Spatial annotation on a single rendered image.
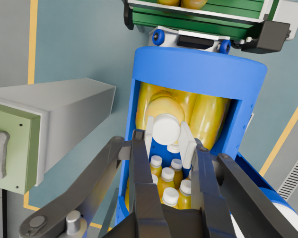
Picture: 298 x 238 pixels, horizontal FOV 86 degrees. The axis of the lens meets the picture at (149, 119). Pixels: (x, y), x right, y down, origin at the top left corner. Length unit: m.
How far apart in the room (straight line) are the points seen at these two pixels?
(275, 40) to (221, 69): 0.32
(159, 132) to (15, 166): 0.60
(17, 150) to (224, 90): 0.64
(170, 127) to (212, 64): 0.12
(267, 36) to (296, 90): 1.38
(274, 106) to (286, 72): 0.30
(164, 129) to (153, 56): 0.14
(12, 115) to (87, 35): 1.14
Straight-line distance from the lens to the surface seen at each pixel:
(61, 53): 1.75
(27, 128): 0.64
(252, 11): 0.68
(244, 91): 0.31
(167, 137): 0.22
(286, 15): 0.78
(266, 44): 0.57
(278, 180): 2.25
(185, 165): 0.17
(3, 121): 0.69
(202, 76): 0.27
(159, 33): 0.53
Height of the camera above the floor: 1.50
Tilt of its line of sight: 72 degrees down
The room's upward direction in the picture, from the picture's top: 167 degrees counter-clockwise
